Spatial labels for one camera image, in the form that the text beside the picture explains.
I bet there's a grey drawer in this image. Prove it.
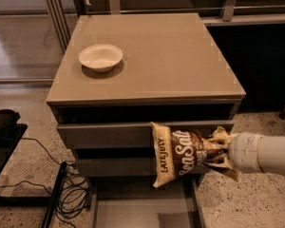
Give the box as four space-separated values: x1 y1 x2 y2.
76 158 157 177
57 121 234 149
89 176 206 228

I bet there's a grey top drawer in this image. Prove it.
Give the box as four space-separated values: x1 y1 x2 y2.
57 121 234 149

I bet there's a white paper bowl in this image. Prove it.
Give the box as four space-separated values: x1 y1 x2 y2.
79 44 124 72

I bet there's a grey bottom drawer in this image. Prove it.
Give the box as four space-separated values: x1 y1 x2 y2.
89 176 206 228

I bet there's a grey drawer cabinet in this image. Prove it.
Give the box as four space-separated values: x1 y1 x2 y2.
46 12 247 188

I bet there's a brown sea salt chip bag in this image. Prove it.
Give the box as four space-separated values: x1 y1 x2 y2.
151 123 220 188

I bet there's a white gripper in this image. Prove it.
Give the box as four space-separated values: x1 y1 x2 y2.
203 126 262 181

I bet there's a black coiled cable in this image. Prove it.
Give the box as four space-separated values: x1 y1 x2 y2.
0 137 91 228

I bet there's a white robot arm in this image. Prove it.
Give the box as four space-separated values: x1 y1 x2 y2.
202 126 285 181

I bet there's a grey middle drawer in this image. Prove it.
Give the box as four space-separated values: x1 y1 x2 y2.
76 158 157 177

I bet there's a dark bag on stand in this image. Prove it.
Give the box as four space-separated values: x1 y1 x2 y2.
0 109 20 138

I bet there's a black stand frame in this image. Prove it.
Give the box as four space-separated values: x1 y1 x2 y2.
0 123 68 228

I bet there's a metal wall rail shelf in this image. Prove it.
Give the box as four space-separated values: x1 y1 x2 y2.
41 0 285 27

